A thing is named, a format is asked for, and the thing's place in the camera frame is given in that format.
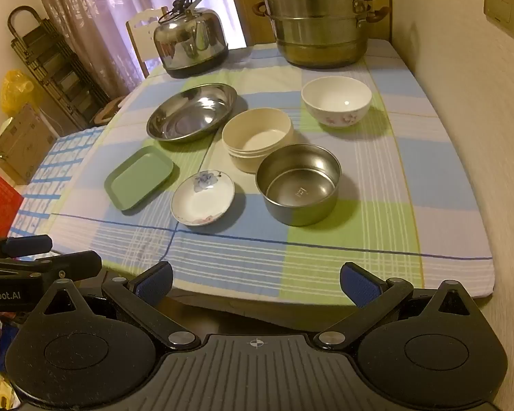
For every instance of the large stainless steel basin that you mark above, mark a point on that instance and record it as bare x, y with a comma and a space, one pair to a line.
188, 113

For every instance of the wooden chair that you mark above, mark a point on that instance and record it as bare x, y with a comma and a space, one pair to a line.
143, 38

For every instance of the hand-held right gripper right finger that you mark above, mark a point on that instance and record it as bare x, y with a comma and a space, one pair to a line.
360, 284

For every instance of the stainless steel kettle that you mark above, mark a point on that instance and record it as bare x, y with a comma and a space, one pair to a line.
188, 38

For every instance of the blue white checked cloth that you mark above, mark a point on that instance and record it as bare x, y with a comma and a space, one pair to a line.
55, 171

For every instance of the stainless steel steamer pot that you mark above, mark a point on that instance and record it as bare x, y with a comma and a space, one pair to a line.
321, 21

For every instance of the green rectangular plate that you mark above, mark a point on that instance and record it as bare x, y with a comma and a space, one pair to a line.
139, 177

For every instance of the stainless steel bowl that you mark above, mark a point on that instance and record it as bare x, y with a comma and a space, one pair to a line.
297, 184

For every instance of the pastel checked tablecloth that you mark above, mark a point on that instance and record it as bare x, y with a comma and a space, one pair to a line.
248, 244

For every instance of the small white floral dish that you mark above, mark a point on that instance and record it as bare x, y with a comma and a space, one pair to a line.
203, 199

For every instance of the yellow plastic bag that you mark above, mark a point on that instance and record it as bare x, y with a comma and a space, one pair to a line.
17, 92

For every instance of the patterned curtain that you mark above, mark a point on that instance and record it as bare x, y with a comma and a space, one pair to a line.
103, 13

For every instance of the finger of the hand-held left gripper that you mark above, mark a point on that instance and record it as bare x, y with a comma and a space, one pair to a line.
68, 265
23, 245

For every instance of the white floral ceramic bowl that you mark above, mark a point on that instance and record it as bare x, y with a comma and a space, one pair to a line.
336, 98

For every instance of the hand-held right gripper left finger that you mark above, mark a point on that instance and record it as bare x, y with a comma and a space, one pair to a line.
154, 284

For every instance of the red box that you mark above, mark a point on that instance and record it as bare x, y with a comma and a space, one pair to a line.
0, 205

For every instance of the dark folding rack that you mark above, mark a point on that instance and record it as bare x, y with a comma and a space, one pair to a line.
60, 68

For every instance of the cardboard box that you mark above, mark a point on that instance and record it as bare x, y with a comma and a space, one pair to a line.
23, 141

